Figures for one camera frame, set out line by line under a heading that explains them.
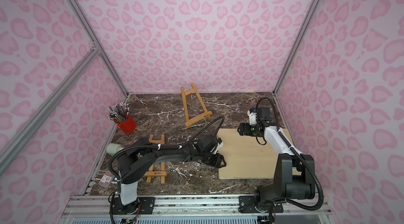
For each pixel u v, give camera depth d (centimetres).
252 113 82
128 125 95
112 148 84
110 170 47
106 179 80
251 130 78
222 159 78
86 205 75
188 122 98
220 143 83
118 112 94
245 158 80
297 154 44
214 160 76
